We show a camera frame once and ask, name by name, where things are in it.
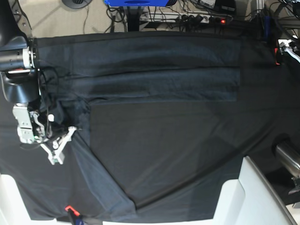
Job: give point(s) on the orange black clamp right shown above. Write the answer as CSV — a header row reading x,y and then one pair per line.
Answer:
x,y
277,56

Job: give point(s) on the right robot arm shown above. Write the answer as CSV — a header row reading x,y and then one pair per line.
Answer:
x,y
20,79

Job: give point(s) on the white panel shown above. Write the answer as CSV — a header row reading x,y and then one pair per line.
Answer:
x,y
250,200
12,208

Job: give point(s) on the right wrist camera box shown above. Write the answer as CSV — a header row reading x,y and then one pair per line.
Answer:
x,y
56,159

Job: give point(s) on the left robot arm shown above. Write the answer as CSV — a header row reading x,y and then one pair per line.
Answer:
x,y
287,20

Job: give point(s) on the white power strip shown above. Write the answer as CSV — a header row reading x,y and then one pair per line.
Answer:
x,y
171,17

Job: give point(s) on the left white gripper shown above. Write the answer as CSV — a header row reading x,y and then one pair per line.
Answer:
x,y
287,46

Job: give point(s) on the orange black clamp bottom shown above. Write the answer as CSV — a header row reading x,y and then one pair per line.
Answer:
x,y
74,216

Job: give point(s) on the white panel left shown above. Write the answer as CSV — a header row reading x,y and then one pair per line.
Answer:
x,y
12,208

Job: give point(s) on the blue plastic bin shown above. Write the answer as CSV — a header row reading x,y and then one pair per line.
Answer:
x,y
136,3

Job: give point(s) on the black table cloth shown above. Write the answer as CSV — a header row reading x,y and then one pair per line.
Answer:
x,y
270,97

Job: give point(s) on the dark grey T-shirt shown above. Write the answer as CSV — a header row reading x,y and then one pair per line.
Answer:
x,y
158,123

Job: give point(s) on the blue clamp handle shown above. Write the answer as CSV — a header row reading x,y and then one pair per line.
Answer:
x,y
265,28

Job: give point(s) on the orange black clamp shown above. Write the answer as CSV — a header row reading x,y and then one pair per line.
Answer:
x,y
277,56
74,216

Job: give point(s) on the shiny metal pole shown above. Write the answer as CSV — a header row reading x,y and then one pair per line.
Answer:
x,y
289,156

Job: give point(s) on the white panel right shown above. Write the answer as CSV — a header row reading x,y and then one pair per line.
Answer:
x,y
250,200

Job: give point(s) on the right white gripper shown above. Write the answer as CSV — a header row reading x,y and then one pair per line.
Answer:
x,y
58,145

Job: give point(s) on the black table leg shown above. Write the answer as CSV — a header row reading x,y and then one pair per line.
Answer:
x,y
133,18

